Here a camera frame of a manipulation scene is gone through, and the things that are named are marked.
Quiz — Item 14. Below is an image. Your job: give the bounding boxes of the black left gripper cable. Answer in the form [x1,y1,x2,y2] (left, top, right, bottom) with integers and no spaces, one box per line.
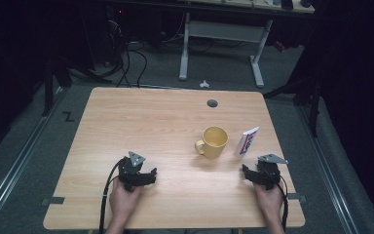
[98,157,127,234]

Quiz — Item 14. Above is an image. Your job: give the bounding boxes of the metal floor rail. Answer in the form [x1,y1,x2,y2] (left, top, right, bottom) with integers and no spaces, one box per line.
[295,102,362,234]
[0,86,68,230]

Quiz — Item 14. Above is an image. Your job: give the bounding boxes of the white metal desk frame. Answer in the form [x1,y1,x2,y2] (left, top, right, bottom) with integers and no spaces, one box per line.
[178,12,275,89]

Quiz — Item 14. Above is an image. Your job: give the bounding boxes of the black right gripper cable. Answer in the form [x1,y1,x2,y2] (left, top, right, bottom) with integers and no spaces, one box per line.
[277,175,289,232]

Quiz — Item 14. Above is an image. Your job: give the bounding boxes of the dark computer tower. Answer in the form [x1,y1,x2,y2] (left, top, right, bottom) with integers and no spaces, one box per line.
[104,5,129,64]

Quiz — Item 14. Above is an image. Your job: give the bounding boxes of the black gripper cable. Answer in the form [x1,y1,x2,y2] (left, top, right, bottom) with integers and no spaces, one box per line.
[277,175,289,232]
[98,157,127,234]

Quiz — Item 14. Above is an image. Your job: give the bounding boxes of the white box red blue print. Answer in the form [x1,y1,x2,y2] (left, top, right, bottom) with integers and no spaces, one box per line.
[234,126,260,160]

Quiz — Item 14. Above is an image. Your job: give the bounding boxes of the black metal stand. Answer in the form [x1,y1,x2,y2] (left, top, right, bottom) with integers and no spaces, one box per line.
[262,64,323,138]
[41,48,74,118]

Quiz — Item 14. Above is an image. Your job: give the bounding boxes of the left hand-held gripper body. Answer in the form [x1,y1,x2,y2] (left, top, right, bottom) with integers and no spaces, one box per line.
[117,150,148,193]

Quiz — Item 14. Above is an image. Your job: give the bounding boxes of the person's left hand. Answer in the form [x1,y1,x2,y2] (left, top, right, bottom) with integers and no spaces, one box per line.
[108,178,144,223]

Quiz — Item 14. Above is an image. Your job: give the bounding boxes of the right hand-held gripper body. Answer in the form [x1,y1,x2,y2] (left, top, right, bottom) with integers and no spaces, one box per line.
[255,153,289,191]

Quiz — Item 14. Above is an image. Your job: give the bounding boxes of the black floor cables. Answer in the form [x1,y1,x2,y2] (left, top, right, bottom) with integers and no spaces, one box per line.
[100,19,149,90]

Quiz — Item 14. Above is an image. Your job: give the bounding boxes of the person's right hand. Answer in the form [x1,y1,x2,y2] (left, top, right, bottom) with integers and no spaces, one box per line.
[252,181,285,223]

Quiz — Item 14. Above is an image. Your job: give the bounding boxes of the light wooden desk top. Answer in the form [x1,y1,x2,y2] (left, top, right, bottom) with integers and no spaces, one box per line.
[178,0,316,15]

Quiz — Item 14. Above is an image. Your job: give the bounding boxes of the small red object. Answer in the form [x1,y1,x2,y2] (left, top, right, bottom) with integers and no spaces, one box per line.
[273,40,287,54]

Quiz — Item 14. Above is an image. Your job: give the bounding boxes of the yellow mug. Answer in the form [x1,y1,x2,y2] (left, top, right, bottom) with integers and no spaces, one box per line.
[194,126,230,160]

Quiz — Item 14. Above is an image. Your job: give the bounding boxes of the grey tape strip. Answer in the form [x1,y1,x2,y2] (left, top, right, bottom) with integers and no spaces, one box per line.
[286,192,308,205]
[40,196,66,207]

